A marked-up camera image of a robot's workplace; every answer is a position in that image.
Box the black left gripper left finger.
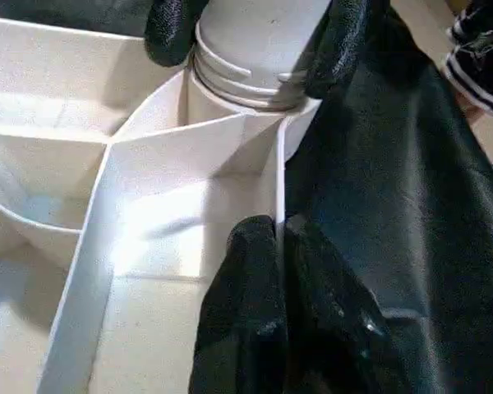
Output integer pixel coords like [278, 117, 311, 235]
[187, 214, 291, 394]

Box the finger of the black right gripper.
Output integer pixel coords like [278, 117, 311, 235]
[299, 0, 392, 102]
[145, 0, 210, 69]

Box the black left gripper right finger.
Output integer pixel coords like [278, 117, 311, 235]
[282, 216, 406, 394]

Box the white plastic table leg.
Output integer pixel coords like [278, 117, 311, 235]
[188, 0, 334, 112]

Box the white plastic table top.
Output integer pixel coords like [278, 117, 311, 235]
[0, 14, 324, 394]

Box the black mat cloth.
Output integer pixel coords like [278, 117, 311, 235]
[0, 0, 493, 394]

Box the black white striped object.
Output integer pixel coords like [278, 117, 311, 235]
[441, 0, 493, 120]

